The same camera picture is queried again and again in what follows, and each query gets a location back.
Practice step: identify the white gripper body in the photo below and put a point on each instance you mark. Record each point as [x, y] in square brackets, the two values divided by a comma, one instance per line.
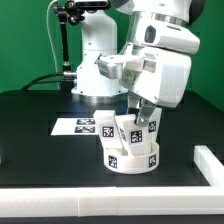
[155, 62]

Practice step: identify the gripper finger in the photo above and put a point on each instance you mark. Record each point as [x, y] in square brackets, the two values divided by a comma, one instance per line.
[132, 104]
[146, 109]

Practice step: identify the white round stool seat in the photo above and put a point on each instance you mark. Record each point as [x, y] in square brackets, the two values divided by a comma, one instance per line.
[128, 164]

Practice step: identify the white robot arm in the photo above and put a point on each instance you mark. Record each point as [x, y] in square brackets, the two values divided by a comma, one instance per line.
[176, 12]

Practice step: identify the white marker sheet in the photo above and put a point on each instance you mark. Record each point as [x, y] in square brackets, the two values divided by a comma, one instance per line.
[74, 126]

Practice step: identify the white right fence bar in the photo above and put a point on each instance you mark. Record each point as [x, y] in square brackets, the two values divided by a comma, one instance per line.
[208, 164]

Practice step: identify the white fence bar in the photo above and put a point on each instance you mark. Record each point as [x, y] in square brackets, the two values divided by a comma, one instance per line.
[208, 164]
[110, 201]

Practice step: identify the white front fence bar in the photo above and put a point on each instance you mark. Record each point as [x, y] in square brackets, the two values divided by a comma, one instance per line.
[110, 201]

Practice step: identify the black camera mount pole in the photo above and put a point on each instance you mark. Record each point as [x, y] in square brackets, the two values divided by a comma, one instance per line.
[73, 12]

